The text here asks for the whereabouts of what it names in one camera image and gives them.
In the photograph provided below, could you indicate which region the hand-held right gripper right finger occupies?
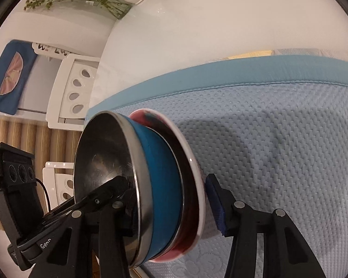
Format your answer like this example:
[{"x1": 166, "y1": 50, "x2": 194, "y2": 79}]
[{"x1": 205, "y1": 173, "x2": 327, "y2": 278}]

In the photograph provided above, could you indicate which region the blue steel bowl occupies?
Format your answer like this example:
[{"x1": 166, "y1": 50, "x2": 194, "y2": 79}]
[{"x1": 74, "y1": 111, "x2": 183, "y2": 269}]

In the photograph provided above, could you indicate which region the pale yellow cloth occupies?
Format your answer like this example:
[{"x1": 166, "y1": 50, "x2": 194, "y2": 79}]
[{"x1": 225, "y1": 49, "x2": 274, "y2": 61}]

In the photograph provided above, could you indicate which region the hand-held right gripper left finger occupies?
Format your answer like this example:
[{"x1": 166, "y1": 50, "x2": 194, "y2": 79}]
[{"x1": 30, "y1": 191, "x2": 137, "y2": 278}]

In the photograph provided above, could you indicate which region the white carved chair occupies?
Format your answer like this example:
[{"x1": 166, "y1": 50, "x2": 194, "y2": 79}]
[
  {"x1": 42, "y1": 161, "x2": 76, "y2": 209},
  {"x1": 46, "y1": 54, "x2": 101, "y2": 130},
  {"x1": 32, "y1": 42, "x2": 71, "y2": 61}
]

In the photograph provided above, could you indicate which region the light blue textured mat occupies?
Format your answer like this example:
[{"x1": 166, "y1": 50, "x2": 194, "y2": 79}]
[{"x1": 85, "y1": 55, "x2": 348, "y2": 278}]

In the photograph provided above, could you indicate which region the red steel bowl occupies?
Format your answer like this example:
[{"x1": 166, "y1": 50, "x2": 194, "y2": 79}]
[{"x1": 129, "y1": 108, "x2": 206, "y2": 264}]

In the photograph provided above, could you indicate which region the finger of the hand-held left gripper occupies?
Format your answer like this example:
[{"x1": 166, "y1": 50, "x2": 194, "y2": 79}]
[
  {"x1": 47, "y1": 195, "x2": 76, "y2": 215},
  {"x1": 43, "y1": 175, "x2": 131, "y2": 224}
]

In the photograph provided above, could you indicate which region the black cable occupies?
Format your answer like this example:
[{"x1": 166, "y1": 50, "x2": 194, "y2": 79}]
[{"x1": 35, "y1": 178, "x2": 50, "y2": 212}]

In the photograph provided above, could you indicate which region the blue tissue box cover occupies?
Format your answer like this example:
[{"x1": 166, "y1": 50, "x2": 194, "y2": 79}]
[{"x1": 0, "y1": 39, "x2": 38, "y2": 116}]

